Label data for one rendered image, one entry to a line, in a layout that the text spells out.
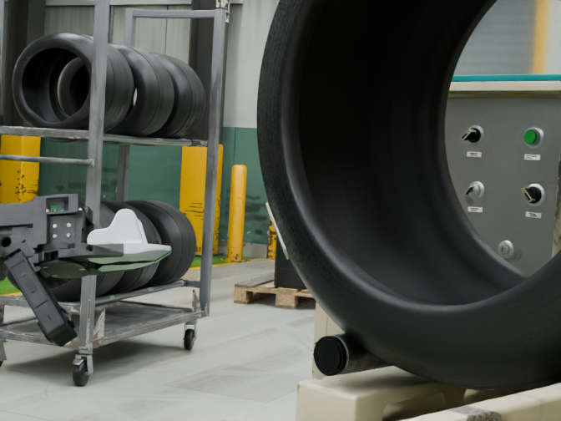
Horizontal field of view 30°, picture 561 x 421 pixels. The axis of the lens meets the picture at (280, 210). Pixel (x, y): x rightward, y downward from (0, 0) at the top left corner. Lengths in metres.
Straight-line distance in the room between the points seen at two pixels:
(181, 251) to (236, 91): 6.05
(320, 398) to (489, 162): 0.85
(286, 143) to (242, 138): 10.28
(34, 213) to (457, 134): 0.97
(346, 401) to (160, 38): 11.08
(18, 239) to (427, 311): 0.48
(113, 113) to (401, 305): 4.02
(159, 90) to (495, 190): 3.57
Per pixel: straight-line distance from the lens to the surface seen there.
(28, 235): 1.24
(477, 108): 1.94
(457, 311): 1.02
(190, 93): 5.68
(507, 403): 0.55
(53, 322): 1.19
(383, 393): 1.19
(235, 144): 11.48
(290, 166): 1.16
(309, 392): 1.19
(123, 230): 1.20
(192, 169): 11.14
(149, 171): 12.03
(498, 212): 1.91
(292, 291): 7.70
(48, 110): 5.40
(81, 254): 1.18
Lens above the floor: 1.12
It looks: 3 degrees down
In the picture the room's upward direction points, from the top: 3 degrees clockwise
